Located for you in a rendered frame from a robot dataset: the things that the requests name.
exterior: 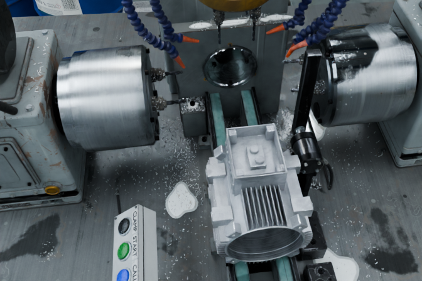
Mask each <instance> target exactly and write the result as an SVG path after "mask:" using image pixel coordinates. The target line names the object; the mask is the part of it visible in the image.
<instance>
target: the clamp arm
mask: <svg viewBox="0 0 422 281"><path fill-rule="evenodd" d="M321 58H322V53H321V51H320V49H313V50H305V55H304V60H303V67H302V71H301V78H300V84H299V89H298V95H297V99H296V106H295V113H294V117H293V124H292V128H291V130H292V133H293V135H295V134H296V133H297V132H298V131H299V130H301V128H302V129H303V130H304V131H306V126H307V122H308V117H309V113H310V108H311V103H312V99H313V94H314V90H315V85H316V81H317V76H318V71H319V67H320V62H321ZM297 129H298V131H297Z"/></svg>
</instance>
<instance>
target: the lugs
mask: <svg viewBox="0 0 422 281"><path fill-rule="evenodd" d="M279 141H280V144H281V148H282V152H285V151H286V150H287V148H286V144H285V142H283V141H282V140H279ZM214 157H215V158H216V159H218V160H220V161H221V160H223V159H224V158H226V150H225V146H223V145H220V146H218V147H217V148H216V149H214ZM290 220H291V225H292V229H295V230H298V231H301V230H304V229H305V228H307V227H308V225H307V222H306V218H305V217H304V216H302V215H299V214H297V215H294V216H292V217H291V218H290ZM224 228H225V236H226V237H227V238H231V239H234V238H236V237H238V236H240V235H242V232H241V224H239V223H236V222H234V221H233V222H231V223H229V224H228V225H226V226H224ZM299 253H300V251H299V249H297V250H296V251H295V252H293V253H290V254H289V255H286V256H287V257H293V256H295V255H297V254H299ZM225 259H226V262H227V263H231V264H236V263H238V262H240V261H238V260H234V259H232V258H230V257H226V258H225Z"/></svg>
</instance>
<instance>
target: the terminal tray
mask: <svg viewBox="0 0 422 281"><path fill-rule="evenodd" d="M268 127H272V129H271V130H269V129H268ZM232 130H233V131H234V132H235V133H234V134H231V133H230V132H231V131H232ZM225 150H226V158H227V167H228V168H229V178H230V183H231V189H232V194H234V196H237V195H239V194H240V193H241V190H242V193H245V192H246V188H247V192H248V191H250V187H251V188H252V191H253V190H254V189H255V186H256V188H257V189H259V187H260V186H261V189H264V185H266V189H268V187H269V185H270V187H271V189H273V185H275V188H276V189H277V188H278V185H279V188H280V190H282V191H284V189H285V186H286V179H287V175H288V171H287V168H286V163H285V160H284V156H283V152H282V148H281V144H280V141H279V137H278V133H277V130H276V125H275V123H273V124H262V125H251V126H244V127H233V128H226V141H225ZM279 166H282V167H283V169H282V170H279V169H278V167H279ZM238 171H242V174H238V173H237V172H238Z"/></svg>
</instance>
